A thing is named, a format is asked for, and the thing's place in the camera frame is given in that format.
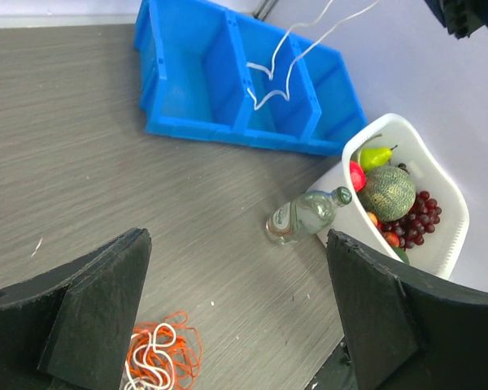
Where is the white string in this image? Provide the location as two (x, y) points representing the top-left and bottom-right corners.
(243, 0), (381, 113)
(124, 323), (178, 390)

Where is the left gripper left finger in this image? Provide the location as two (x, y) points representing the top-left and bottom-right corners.
(0, 228), (152, 389)

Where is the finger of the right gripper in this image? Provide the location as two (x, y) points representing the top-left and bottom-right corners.
(425, 0), (488, 40)

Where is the red apple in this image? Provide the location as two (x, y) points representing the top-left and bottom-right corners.
(349, 161), (366, 192)

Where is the red grapes bunch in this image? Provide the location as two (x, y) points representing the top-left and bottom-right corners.
(377, 191), (442, 251)

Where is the small peach fruit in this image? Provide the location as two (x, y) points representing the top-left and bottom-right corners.
(367, 211), (380, 228)

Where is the cantaloupe melon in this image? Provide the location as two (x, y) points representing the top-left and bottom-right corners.
(357, 165), (416, 222)

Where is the orange string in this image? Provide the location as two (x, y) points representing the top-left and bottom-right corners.
(128, 310), (204, 390)

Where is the white plastic basket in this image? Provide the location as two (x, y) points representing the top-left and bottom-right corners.
(311, 112), (471, 281)

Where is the clear glass bottle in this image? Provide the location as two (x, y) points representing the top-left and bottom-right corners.
(265, 186), (352, 245)

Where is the blue three-compartment bin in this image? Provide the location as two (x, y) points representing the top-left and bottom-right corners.
(134, 1), (367, 156)

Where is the green avocado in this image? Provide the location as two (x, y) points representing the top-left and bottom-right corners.
(392, 247), (410, 265)

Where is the green pear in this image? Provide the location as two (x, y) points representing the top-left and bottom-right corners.
(359, 145), (397, 172)

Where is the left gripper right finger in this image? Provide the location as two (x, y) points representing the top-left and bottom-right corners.
(309, 230), (488, 389)

